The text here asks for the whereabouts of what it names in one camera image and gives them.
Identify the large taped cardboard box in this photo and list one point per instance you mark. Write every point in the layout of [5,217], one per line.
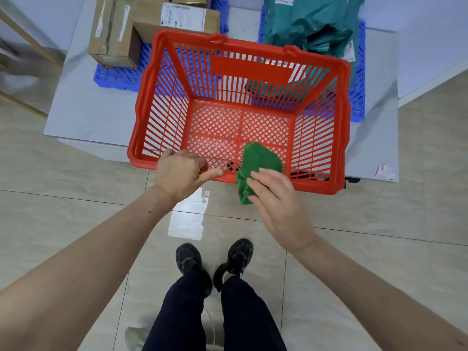
[109,54]

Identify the green cloth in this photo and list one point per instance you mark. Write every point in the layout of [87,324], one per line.
[261,155]

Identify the person's black shoe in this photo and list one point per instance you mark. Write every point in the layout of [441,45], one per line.
[239,254]
[188,257]

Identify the person's right leg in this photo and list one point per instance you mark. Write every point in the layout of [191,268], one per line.
[248,318]

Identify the red plastic basket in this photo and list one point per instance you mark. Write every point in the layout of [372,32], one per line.
[241,69]

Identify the person's leg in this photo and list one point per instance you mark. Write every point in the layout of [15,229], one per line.
[248,318]
[179,321]

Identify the person's right forearm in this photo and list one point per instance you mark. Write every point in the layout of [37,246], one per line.
[384,299]

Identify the blue plastic pallet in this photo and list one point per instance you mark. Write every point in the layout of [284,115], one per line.
[358,98]
[117,78]

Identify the person's black left shoe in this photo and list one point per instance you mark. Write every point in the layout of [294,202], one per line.
[188,257]

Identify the person's left forearm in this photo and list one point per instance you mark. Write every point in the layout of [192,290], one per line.
[73,277]

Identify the person's right hand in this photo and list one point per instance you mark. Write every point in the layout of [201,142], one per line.
[285,212]

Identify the person's left hand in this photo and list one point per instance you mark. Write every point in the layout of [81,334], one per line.
[179,175]

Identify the person's black right shoe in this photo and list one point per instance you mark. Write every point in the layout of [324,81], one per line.
[239,254]

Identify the person's left leg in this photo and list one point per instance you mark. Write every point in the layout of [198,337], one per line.
[179,321]

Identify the wooden chair dark seat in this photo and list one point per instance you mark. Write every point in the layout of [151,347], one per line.
[22,36]

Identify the long cardboard box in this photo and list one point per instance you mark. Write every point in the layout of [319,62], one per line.
[146,23]

